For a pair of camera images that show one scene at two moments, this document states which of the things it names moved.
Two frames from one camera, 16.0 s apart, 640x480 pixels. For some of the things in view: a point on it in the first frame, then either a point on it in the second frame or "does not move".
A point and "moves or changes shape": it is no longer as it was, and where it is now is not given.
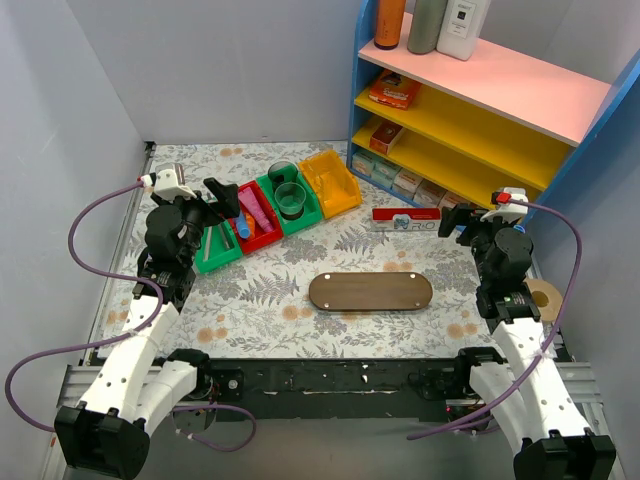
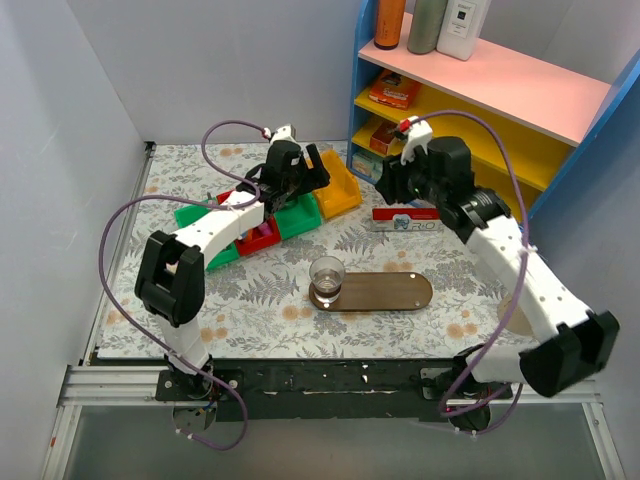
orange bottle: [389, 19] does not move
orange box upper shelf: [394, 89] does not move
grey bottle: [425, 25] does not move
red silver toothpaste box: [409, 220] does not move
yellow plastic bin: [334, 185] does not move
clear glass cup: [282, 172] moves or changes shape
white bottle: [459, 27] does not move
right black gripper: [469, 223] → [396, 176]
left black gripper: [206, 206] → [304, 173]
